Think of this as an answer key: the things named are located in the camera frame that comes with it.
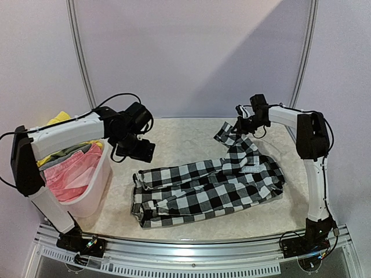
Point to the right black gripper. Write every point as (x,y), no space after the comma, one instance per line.
(242,126)

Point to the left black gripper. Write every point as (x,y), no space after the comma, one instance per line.
(145,153)

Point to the black white plaid shirt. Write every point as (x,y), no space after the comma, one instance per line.
(198,191)

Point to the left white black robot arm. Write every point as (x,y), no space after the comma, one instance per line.
(120,129)

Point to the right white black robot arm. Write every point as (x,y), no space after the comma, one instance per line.
(312,145)

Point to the white plastic laundry basket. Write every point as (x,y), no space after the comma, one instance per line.
(88,202)

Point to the olive green garment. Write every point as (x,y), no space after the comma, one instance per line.
(65,152)

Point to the pink printed garment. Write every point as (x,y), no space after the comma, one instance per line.
(68,177)

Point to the yellow shorts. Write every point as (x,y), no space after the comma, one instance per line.
(61,135)

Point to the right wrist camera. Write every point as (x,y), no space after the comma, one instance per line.
(242,111)

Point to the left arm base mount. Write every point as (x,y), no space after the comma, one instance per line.
(77,241)

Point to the right aluminium frame post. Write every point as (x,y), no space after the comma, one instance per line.
(305,53)

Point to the aluminium frame post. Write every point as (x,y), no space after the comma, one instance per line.
(305,53)
(76,39)

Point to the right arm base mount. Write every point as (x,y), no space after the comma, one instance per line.
(318,236)

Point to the left aluminium frame post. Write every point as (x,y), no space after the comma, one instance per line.
(76,39)

